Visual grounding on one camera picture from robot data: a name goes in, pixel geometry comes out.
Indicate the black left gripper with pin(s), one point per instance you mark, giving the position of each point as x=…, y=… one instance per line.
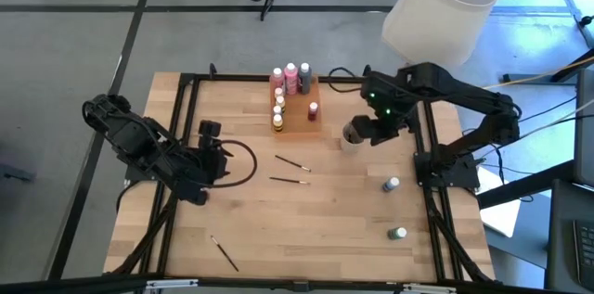
x=214, y=162

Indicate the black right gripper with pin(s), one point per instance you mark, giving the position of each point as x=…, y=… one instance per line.
x=380, y=129

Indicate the beige plastic cup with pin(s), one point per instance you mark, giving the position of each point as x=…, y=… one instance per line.
x=351, y=148

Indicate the small blue paint bottle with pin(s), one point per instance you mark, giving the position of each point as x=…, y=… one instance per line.
x=277, y=110
x=391, y=184

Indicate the small magenta paint bottle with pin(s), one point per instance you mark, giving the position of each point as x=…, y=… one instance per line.
x=313, y=111

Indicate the small lime paint bottle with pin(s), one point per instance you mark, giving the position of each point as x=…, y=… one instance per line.
x=277, y=123

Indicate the thin black paintbrush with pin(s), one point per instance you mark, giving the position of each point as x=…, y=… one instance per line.
x=225, y=253
x=287, y=180
x=292, y=163

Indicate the small lemon yellow paint bottle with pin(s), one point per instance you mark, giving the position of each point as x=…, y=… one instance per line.
x=281, y=101

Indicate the large grey paint bottle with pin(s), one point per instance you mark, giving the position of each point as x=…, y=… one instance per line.
x=304, y=80

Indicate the large pink paint bottle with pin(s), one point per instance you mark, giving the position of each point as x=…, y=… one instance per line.
x=291, y=81

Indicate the large coral paint bottle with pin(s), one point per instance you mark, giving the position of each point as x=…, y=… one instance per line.
x=277, y=80

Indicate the small green paint bottle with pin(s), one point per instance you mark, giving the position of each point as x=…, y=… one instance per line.
x=396, y=233

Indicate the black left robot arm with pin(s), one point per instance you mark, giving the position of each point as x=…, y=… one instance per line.
x=139, y=145

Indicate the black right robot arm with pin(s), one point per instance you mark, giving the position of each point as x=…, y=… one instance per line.
x=464, y=94

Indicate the silver table lamp white shade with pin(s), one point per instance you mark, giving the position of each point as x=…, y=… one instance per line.
x=441, y=11

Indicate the white board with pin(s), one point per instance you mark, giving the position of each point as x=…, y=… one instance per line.
x=499, y=213

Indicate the black keyboard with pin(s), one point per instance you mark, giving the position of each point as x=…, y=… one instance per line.
x=585, y=252

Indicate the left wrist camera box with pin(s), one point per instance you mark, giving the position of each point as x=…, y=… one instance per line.
x=210, y=128

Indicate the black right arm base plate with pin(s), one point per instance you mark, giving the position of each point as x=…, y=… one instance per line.
x=464, y=178

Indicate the silver metal bracket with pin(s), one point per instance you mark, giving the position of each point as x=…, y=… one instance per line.
x=171, y=283
x=429, y=288

